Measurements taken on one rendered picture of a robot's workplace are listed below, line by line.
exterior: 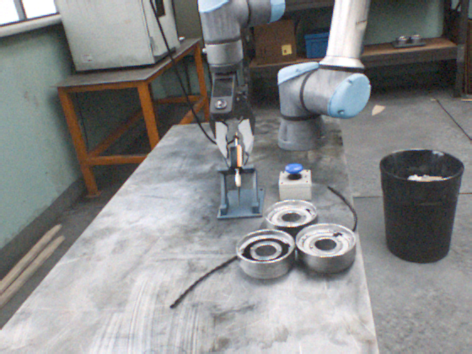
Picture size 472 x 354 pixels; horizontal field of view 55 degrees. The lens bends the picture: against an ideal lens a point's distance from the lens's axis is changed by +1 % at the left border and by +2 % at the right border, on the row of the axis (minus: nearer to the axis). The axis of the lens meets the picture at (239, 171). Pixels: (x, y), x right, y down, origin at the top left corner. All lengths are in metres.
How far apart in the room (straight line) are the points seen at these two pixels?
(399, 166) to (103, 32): 1.95
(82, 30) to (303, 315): 2.65
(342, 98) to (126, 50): 2.08
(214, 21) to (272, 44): 3.35
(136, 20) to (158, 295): 2.34
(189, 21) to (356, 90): 3.59
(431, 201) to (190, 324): 1.44
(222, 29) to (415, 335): 1.35
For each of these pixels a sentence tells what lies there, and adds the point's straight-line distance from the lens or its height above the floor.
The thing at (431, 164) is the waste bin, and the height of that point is 0.36.
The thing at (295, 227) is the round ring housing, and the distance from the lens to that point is 0.87.
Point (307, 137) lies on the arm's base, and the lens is 1.29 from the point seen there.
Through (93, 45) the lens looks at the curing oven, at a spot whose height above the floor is 0.96.
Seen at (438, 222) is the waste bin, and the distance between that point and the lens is 2.09.
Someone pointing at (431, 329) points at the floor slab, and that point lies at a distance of 1.90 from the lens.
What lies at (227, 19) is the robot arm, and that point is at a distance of 0.93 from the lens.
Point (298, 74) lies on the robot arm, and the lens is 1.25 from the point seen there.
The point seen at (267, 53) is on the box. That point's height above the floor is 0.55.
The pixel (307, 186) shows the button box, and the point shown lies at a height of 0.84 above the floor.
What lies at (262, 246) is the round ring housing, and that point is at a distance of 0.84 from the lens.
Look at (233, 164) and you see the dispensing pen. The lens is 0.99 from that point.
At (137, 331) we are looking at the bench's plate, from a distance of 0.77.
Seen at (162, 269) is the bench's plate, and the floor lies 0.80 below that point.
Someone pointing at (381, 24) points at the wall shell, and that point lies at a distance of 4.80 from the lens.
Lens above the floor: 1.30
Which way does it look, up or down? 24 degrees down
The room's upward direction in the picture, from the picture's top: 8 degrees counter-clockwise
